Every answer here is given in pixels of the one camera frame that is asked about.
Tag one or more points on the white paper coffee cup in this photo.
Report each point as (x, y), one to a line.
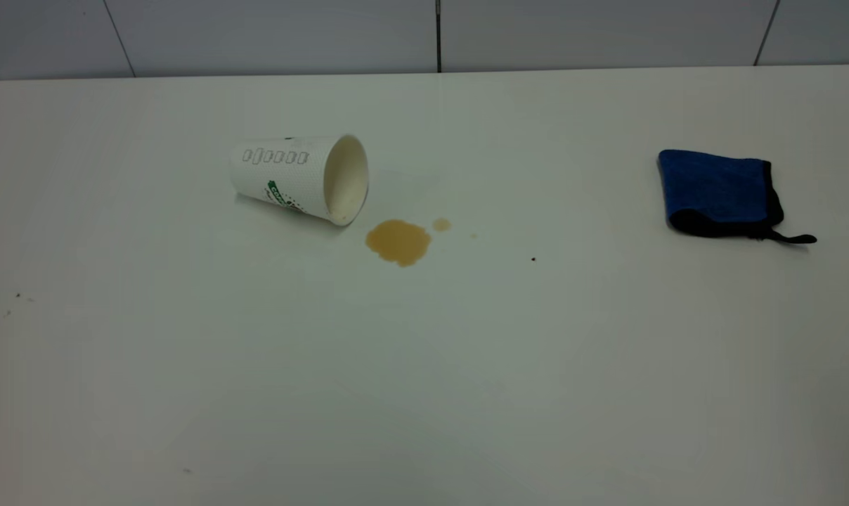
(284, 176)

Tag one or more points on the small brown coffee drop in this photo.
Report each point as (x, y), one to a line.
(441, 225)

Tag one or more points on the blue black-edged cleaning cloth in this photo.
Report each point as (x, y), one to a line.
(713, 186)

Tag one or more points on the large brown coffee spill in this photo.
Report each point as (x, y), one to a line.
(398, 242)

